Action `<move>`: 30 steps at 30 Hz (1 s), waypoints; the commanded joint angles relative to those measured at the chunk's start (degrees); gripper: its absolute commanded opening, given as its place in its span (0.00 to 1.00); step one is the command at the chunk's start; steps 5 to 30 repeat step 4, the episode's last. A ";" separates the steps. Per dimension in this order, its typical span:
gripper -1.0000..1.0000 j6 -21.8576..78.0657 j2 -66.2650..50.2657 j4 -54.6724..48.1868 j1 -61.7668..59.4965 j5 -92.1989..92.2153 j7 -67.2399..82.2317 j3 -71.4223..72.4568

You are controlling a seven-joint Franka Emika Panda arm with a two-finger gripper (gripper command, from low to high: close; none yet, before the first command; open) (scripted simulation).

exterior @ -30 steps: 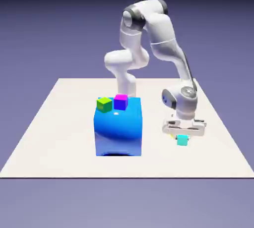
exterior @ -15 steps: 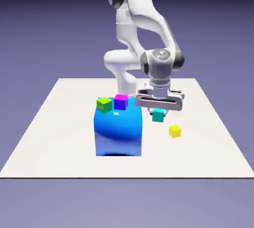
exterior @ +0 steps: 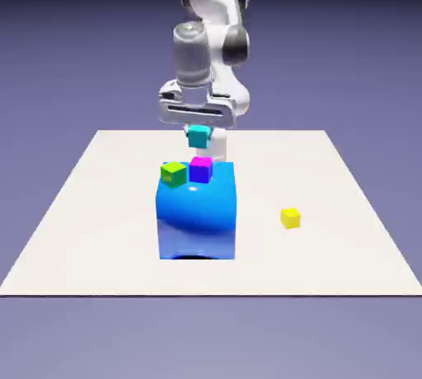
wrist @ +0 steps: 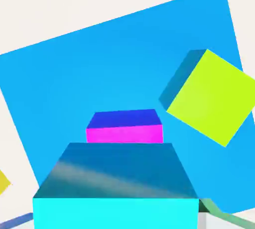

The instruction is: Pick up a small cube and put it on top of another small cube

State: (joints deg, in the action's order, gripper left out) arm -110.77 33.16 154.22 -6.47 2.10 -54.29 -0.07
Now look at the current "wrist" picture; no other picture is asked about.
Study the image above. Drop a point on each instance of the small yellow cube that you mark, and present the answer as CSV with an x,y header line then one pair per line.
x,y
3,182

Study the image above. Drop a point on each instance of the large blue box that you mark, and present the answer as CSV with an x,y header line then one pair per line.
x,y
111,63

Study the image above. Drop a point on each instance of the small magenta cube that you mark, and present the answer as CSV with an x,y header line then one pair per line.
x,y
124,134

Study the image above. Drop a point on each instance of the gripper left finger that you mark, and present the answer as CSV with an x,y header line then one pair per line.
x,y
22,222

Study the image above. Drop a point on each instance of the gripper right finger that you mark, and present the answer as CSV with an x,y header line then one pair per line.
x,y
213,220

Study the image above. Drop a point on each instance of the small lime green cube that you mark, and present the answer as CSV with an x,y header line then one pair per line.
x,y
213,97

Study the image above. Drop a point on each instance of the small cyan cube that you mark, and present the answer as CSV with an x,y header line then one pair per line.
x,y
115,211

